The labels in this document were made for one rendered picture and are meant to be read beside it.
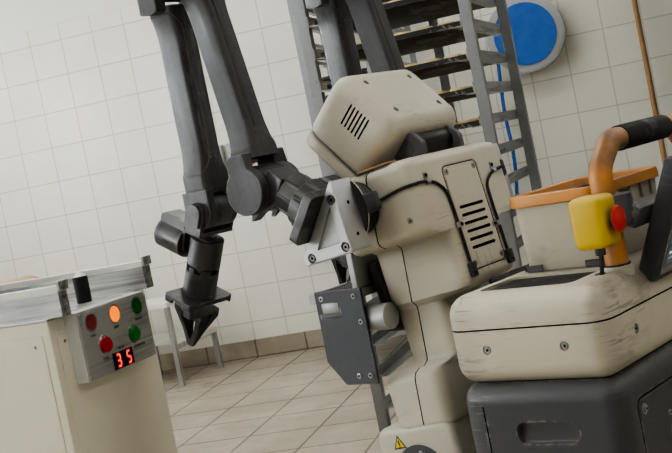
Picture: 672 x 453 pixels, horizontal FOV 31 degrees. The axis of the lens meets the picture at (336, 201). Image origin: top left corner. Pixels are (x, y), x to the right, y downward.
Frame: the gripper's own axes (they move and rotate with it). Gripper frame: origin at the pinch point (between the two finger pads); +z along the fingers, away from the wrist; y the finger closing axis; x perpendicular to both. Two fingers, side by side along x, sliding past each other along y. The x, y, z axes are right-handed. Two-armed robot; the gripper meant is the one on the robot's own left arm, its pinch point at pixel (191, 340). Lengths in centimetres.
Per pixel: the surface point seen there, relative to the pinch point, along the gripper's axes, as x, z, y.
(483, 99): -28, -24, -131
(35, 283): -65, 20, -19
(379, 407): -30, 65, -115
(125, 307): -35.5, 13.1, -18.0
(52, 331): -33.5, 12.5, 2.2
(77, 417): -25.7, 28.2, 0.4
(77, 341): -31.0, 14.7, -2.1
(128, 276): -43, 11, -26
